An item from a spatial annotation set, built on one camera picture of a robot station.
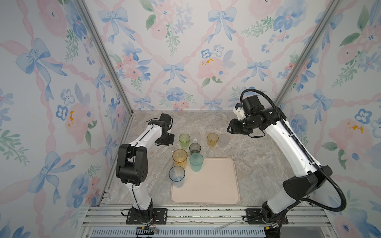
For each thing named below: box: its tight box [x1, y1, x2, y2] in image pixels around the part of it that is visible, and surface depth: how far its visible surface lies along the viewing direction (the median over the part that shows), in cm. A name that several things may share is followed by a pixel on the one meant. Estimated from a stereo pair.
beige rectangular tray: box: [170, 157, 241, 205], surface depth 85 cm
